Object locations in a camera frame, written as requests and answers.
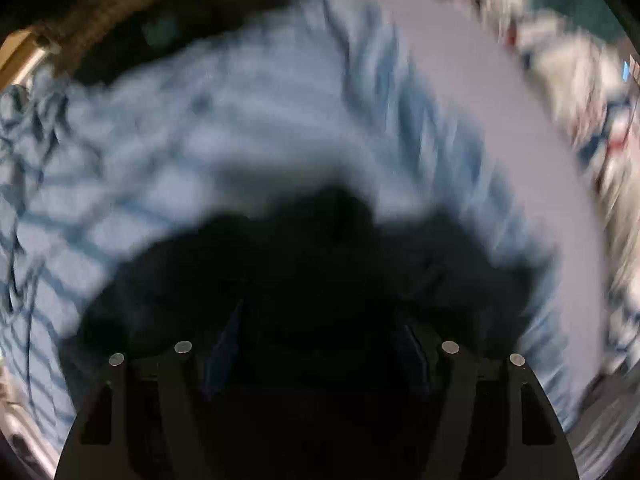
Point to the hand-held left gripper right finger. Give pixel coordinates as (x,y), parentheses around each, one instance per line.
(417,355)

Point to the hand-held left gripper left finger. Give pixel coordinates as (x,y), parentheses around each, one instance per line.
(222,345)

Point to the navy knit cardigan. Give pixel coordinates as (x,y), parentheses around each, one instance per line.
(325,260)

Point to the blue striped blanket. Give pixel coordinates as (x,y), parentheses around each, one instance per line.
(225,110)

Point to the grey bed sheet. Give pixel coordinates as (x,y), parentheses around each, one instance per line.
(475,85)

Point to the white red blue printed cloth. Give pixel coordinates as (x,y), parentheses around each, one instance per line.
(590,90)

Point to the wooden headboard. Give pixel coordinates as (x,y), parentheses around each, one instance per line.
(20,55)

